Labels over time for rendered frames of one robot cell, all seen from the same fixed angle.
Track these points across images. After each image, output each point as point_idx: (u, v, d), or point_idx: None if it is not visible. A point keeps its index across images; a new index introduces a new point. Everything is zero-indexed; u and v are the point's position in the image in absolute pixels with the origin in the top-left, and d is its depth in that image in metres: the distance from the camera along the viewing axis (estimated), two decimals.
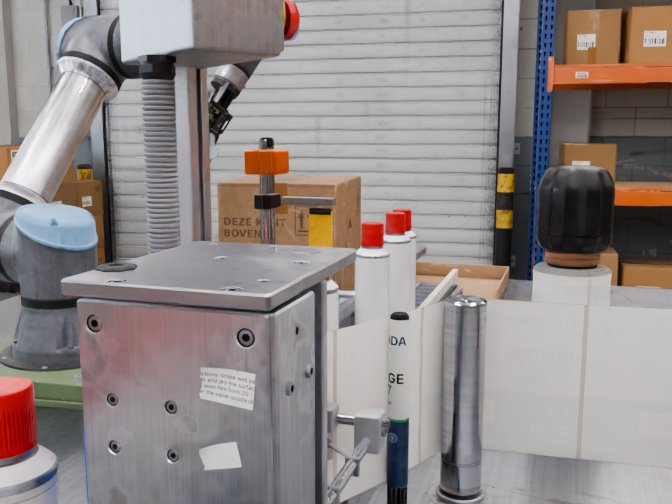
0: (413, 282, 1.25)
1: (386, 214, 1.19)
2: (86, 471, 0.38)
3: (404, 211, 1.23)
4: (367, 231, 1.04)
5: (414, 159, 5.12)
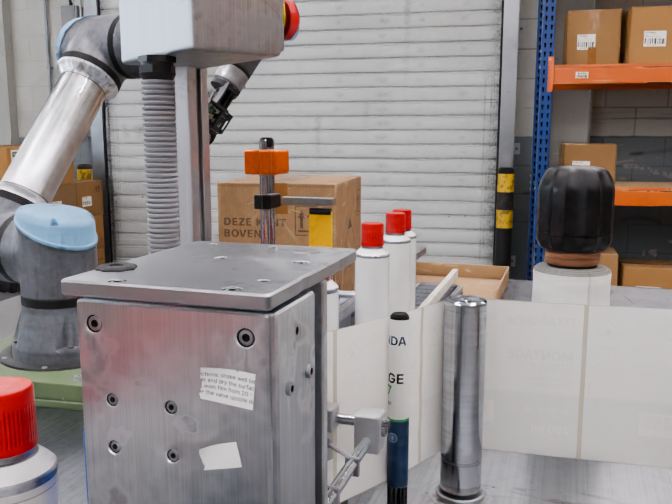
0: (413, 282, 1.25)
1: (386, 214, 1.19)
2: (86, 471, 0.38)
3: (404, 211, 1.23)
4: (367, 231, 1.04)
5: (414, 159, 5.12)
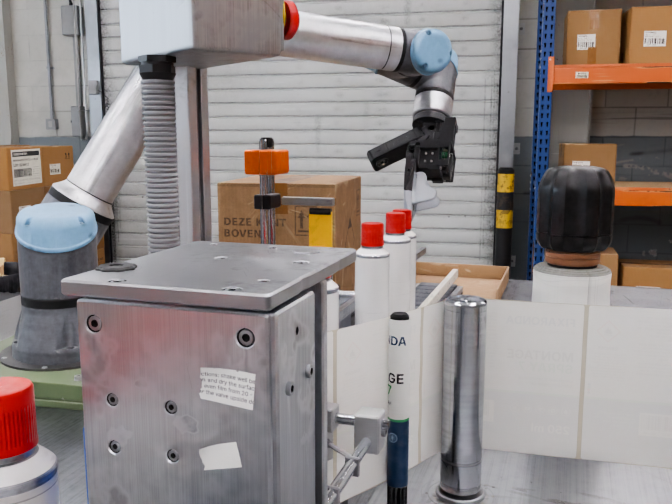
0: (413, 282, 1.25)
1: (386, 214, 1.19)
2: (86, 471, 0.38)
3: (404, 211, 1.23)
4: (367, 231, 1.04)
5: None
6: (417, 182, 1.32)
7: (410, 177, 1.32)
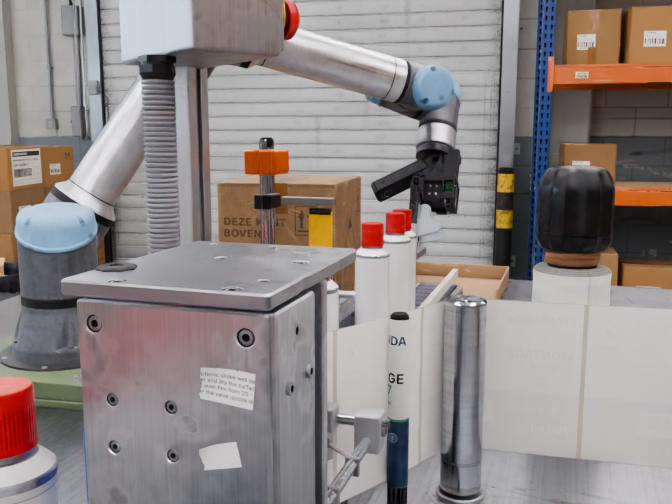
0: (413, 282, 1.25)
1: (386, 214, 1.19)
2: (86, 471, 0.38)
3: (404, 211, 1.23)
4: (367, 231, 1.04)
5: (414, 159, 5.12)
6: (422, 215, 1.33)
7: (415, 210, 1.32)
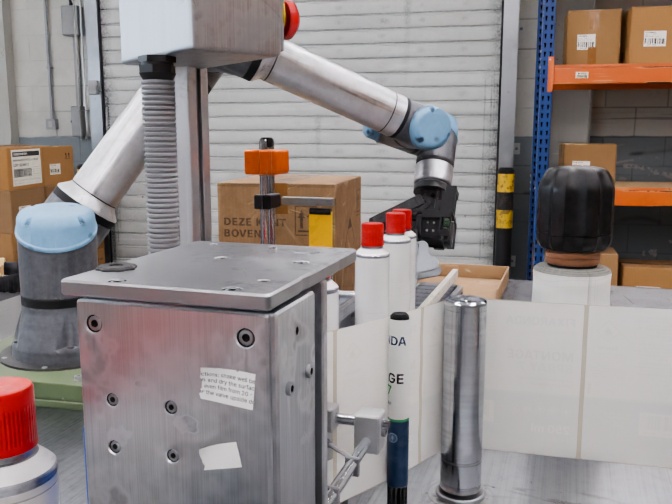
0: (413, 282, 1.25)
1: (386, 214, 1.19)
2: (86, 471, 0.38)
3: (404, 211, 1.23)
4: (367, 231, 1.04)
5: (414, 159, 5.12)
6: (419, 251, 1.34)
7: None
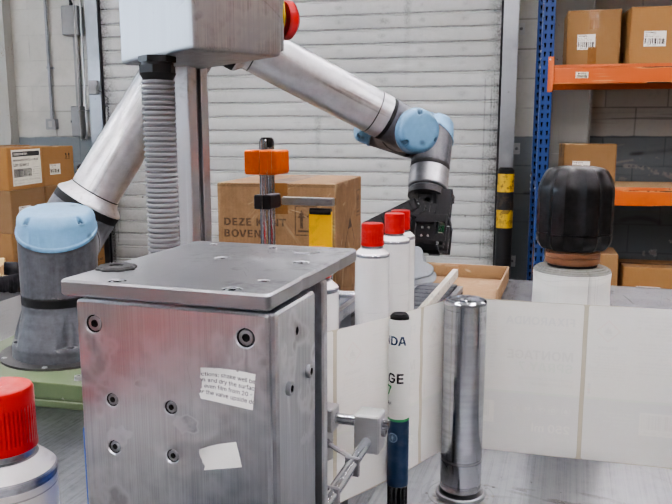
0: (412, 283, 1.24)
1: (385, 214, 1.18)
2: (86, 471, 0.38)
3: (402, 212, 1.22)
4: (367, 231, 1.04)
5: None
6: None
7: None
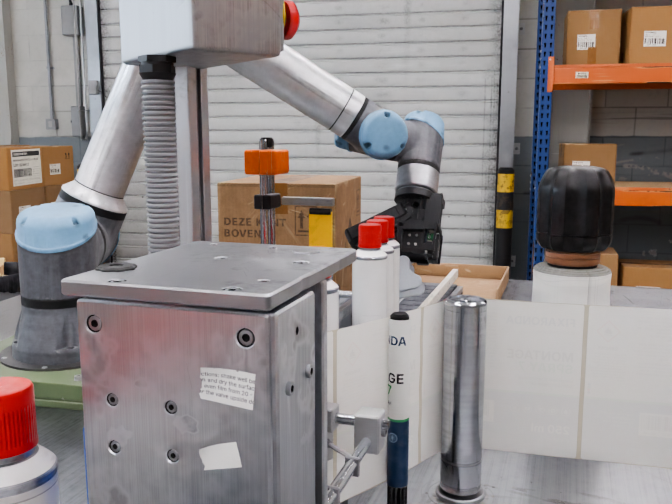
0: (395, 296, 1.14)
1: (368, 222, 1.08)
2: (86, 471, 0.38)
3: (385, 218, 1.12)
4: (364, 232, 1.03)
5: None
6: (400, 268, 1.19)
7: None
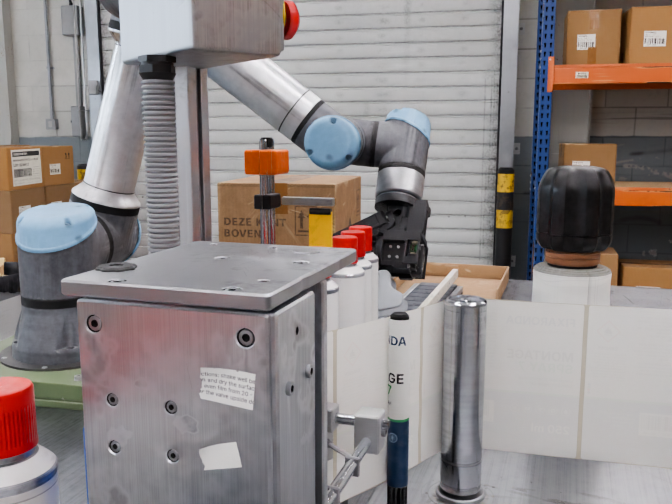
0: (373, 316, 1.02)
1: (343, 234, 0.95)
2: (86, 471, 0.38)
3: (361, 229, 1.00)
4: (338, 246, 0.90)
5: None
6: (379, 283, 1.07)
7: None
